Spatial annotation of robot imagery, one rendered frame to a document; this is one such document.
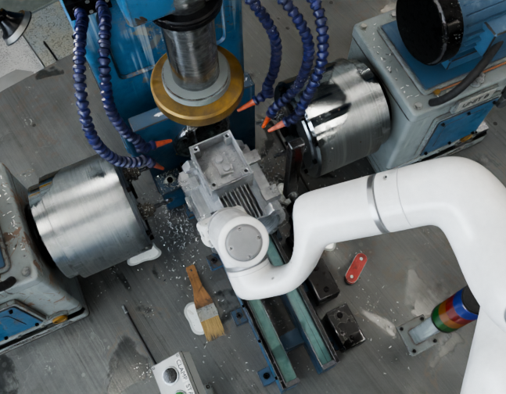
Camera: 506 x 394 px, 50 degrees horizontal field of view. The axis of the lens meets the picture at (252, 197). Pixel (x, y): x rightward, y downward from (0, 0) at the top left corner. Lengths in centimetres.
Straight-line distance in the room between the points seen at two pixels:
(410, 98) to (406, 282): 49
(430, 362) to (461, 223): 75
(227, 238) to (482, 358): 41
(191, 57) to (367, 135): 51
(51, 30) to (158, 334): 147
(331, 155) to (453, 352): 59
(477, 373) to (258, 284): 35
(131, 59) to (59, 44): 117
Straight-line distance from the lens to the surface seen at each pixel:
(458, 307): 110
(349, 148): 129
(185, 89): 104
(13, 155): 174
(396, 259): 151
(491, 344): 88
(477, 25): 126
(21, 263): 119
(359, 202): 80
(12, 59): 250
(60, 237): 119
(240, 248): 87
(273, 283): 90
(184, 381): 114
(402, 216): 79
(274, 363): 129
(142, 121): 127
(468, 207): 77
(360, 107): 127
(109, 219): 118
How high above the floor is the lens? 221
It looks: 67 degrees down
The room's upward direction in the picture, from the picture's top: 1 degrees counter-clockwise
